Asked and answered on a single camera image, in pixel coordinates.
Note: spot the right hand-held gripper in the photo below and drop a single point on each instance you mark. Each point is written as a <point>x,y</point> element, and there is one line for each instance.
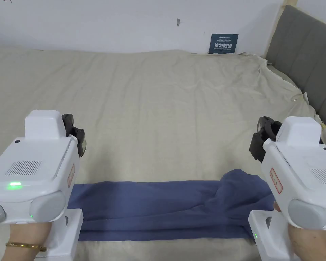
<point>301,174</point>

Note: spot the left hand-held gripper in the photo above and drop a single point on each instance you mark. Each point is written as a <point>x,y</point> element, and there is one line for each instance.
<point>38,168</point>

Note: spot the person's left forearm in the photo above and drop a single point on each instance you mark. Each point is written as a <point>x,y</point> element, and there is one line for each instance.
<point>20,254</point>

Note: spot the person's left hand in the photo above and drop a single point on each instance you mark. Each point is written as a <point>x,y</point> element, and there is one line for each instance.
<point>30,232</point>

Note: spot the person's right hand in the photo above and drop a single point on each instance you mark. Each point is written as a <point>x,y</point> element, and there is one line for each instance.
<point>312,244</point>

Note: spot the bed with beige sheet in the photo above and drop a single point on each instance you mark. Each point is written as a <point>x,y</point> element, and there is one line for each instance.
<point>157,108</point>

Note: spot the dark blue garment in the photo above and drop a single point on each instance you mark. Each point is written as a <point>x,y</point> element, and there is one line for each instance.
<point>157,206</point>

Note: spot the dark teal sign card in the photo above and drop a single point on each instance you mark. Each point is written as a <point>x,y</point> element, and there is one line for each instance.
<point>223,43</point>

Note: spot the grey padded headboard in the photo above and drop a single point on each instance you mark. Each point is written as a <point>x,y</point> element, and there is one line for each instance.
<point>307,49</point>

